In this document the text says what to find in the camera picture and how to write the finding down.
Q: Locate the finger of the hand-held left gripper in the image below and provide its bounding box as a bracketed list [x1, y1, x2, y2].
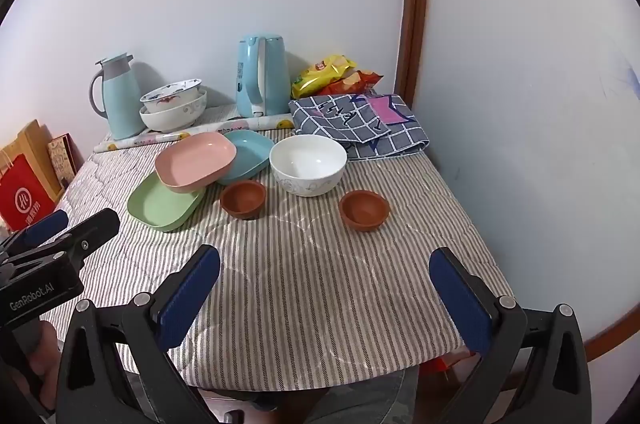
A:
[0, 209, 70, 255]
[0, 208, 121, 277]

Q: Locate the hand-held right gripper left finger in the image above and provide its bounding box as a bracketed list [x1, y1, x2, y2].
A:
[54, 244, 236, 424]

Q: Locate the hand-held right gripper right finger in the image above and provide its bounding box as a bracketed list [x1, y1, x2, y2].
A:
[429, 247, 593, 424]

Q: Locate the green plate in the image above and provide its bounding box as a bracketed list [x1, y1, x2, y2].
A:
[127, 171, 207, 233]

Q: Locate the small brown clay bowl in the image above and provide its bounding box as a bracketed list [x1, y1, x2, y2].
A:
[219, 179, 268, 221]
[339, 189, 391, 232]

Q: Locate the pink plate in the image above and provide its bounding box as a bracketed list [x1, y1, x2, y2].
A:
[154, 132, 237, 194]

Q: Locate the blue plate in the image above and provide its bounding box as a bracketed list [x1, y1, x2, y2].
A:
[216, 129, 276, 186]

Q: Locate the large white bowl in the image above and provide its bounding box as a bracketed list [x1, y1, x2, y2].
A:
[269, 135, 348, 197]

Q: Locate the person's left hand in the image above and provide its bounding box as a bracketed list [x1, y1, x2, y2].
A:
[25, 320, 65, 410]

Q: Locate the red paper bag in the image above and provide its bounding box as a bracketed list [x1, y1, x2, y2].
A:
[0, 153, 57, 232]

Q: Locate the patterned brown box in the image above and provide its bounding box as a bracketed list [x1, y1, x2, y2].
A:
[47, 133, 78, 190]

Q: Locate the striped table cloth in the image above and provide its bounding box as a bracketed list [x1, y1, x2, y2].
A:
[40, 104, 515, 391]

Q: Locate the light blue thermos jug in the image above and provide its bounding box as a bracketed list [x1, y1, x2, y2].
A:
[89, 53, 147, 141]

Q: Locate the white bowl with grey pattern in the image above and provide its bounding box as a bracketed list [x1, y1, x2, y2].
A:
[139, 89, 208, 134]

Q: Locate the floral paper roll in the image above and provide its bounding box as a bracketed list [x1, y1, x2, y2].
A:
[93, 113, 294, 153]

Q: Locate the flower-patterned white bowl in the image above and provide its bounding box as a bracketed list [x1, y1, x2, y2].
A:
[139, 78, 203, 114]

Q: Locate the brown wooden baseboard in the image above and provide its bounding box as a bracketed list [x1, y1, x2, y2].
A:
[582, 284, 640, 362]

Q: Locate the grey checked folded cloth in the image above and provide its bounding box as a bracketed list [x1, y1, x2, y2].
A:
[288, 92, 431, 161]

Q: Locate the light blue electric kettle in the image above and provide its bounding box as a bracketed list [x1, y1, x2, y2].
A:
[235, 34, 292, 119]

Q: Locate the red chip bag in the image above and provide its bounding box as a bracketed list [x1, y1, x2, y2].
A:
[317, 69, 383, 96]

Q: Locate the yellow chip bag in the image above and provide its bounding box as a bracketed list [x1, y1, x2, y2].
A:
[291, 54, 358, 100]

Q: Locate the brown wooden door frame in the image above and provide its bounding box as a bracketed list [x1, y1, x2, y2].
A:
[397, 0, 432, 105]

